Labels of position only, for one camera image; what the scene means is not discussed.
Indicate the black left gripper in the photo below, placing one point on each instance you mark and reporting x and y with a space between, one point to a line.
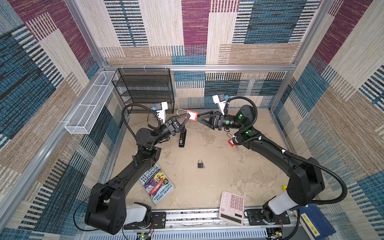
172 127

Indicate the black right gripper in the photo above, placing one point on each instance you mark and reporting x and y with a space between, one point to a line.
218 120

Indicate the red padlock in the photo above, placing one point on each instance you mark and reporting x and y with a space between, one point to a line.
230 141
193 115

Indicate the small black padlock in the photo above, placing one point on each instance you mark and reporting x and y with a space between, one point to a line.
201 164

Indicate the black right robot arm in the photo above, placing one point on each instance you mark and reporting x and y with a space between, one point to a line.
305 179

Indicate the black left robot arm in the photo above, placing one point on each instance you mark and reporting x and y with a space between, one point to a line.
107 210

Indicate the black stapler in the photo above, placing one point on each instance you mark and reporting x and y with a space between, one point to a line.
182 140

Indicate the purple treehouse book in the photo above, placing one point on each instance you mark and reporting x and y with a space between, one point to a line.
156 184

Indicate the pink calculator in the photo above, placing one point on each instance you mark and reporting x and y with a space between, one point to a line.
232 208

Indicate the blue box with yellow label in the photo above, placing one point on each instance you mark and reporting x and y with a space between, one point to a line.
315 223

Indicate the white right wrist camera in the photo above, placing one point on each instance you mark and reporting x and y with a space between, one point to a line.
221 101

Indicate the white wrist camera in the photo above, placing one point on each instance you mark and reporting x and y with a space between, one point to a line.
160 109
221 101

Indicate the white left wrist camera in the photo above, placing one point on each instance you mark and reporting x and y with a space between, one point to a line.
160 109

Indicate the black wire shelf rack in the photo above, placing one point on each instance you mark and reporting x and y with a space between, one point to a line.
145 86

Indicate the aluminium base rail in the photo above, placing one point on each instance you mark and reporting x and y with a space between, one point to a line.
204 224

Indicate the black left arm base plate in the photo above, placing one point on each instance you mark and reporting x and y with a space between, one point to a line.
155 220

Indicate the white wire mesh basket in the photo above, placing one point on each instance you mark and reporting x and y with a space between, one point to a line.
87 112

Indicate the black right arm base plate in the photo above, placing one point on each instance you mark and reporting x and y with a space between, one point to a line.
257 218

